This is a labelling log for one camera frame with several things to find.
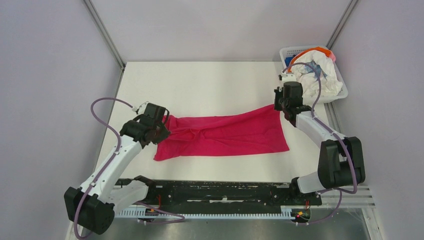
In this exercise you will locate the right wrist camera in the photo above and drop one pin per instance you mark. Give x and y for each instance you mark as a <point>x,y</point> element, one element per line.
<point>287,77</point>

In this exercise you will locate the pink t shirt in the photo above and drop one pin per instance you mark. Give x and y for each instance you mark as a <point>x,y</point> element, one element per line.
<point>251,133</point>

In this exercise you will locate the white cable duct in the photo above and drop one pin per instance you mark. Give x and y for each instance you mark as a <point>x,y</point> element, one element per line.
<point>142,213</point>

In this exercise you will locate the white plastic basket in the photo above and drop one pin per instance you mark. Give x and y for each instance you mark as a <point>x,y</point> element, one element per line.
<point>294,50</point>

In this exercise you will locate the orange t shirt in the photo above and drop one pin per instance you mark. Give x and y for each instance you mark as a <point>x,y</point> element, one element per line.
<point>318,58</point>

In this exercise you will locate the left aluminium corner post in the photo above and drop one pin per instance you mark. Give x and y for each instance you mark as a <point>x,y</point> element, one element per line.
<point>104,33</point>

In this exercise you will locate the right aluminium corner post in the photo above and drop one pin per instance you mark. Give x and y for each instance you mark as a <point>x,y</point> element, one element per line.
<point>341,23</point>

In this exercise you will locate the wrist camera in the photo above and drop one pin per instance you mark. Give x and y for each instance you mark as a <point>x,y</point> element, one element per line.
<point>141,108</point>
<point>287,77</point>

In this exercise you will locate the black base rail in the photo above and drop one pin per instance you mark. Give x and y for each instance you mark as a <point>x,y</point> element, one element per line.
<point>223,197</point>

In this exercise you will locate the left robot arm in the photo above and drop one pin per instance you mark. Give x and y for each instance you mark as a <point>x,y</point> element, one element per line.
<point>94,204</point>

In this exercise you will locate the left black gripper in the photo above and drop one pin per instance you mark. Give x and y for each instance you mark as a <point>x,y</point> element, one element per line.
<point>164,134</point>

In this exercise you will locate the blue garment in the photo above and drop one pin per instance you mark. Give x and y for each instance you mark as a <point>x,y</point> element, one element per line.
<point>288,60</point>

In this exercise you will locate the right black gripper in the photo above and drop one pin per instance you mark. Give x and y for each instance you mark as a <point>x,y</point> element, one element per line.
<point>279,92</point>

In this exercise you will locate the white t shirt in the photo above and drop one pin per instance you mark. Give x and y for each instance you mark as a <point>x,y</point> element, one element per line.
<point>318,78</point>

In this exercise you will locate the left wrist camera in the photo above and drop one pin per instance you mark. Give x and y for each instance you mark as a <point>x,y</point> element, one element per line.
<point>141,108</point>

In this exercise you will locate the aluminium corner post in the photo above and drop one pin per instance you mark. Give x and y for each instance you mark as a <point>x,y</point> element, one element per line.
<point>104,33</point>
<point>341,23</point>

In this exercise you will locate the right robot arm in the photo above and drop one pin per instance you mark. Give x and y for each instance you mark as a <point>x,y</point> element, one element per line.
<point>341,161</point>

